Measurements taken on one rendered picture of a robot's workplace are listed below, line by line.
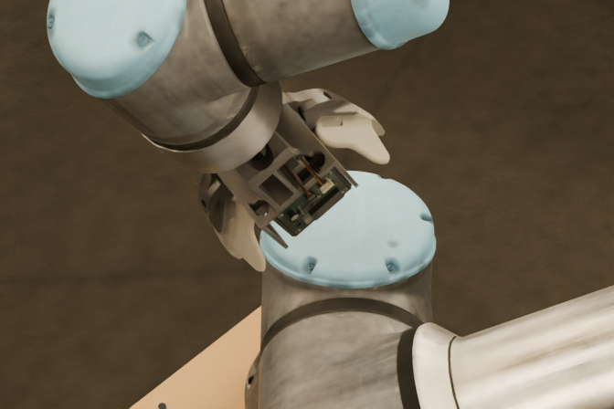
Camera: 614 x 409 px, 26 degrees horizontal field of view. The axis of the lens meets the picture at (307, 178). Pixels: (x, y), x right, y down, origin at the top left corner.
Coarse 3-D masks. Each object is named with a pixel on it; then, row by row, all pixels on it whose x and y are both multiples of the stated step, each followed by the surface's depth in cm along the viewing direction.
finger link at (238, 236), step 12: (228, 204) 99; (240, 204) 98; (228, 216) 100; (240, 216) 99; (228, 228) 101; (240, 228) 100; (252, 228) 99; (228, 240) 102; (240, 240) 101; (252, 240) 99; (240, 252) 102; (252, 252) 100; (252, 264) 101; (264, 264) 99
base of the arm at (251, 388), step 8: (256, 360) 131; (256, 368) 132; (248, 376) 131; (256, 376) 128; (248, 384) 130; (256, 384) 127; (248, 392) 130; (256, 392) 127; (248, 400) 129; (256, 400) 127; (248, 408) 129; (256, 408) 127
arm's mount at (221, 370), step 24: (240, 336) 138; (192, 360) 136; (216, 360) 136; (240, 360) 136; (168, 384) 134; (192, 384) 134; (216, 384) 134; (240, 384) 134; (144, 408) 131; (168, 408) 131; (192, 408) 131; (216, 408) 132; (240, 408) 132
